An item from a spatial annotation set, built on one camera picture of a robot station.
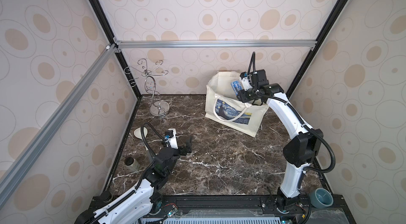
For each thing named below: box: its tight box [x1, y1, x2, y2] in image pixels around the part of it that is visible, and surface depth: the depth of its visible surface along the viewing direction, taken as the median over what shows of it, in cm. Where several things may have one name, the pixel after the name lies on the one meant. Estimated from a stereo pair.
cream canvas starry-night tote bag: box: [205, 71, 270, 138], surface depth 96 cm
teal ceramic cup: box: [308, 187, 334, 209], surface depth 73 cm
